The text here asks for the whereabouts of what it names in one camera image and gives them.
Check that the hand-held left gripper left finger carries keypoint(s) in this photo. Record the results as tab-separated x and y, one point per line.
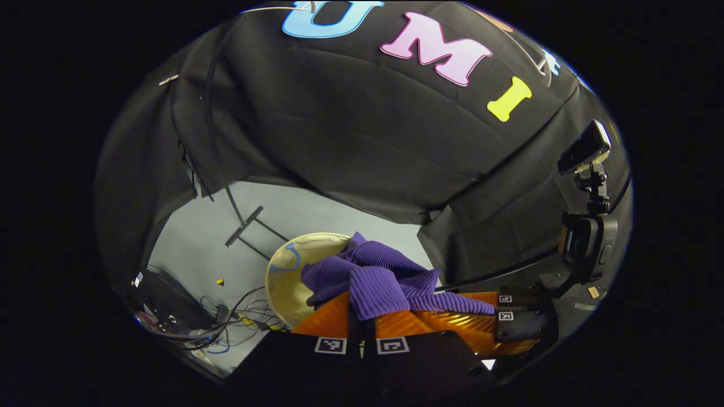
294	367

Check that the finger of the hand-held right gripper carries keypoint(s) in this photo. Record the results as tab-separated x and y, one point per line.
520	325
517	298

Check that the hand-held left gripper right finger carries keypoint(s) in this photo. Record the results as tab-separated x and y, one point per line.
424	367

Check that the yellow laundry hamper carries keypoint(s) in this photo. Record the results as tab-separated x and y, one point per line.
288	288

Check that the purple knit jacket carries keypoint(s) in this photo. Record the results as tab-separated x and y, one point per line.
379	282

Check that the black clothes rack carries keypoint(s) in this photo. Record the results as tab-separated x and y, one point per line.
244	226

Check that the small brown floor piece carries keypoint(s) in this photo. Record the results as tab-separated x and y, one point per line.
593	292

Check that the black equipment box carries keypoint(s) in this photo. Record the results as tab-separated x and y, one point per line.
169	299

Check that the silver metal clip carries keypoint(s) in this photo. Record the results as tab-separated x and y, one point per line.
168	79

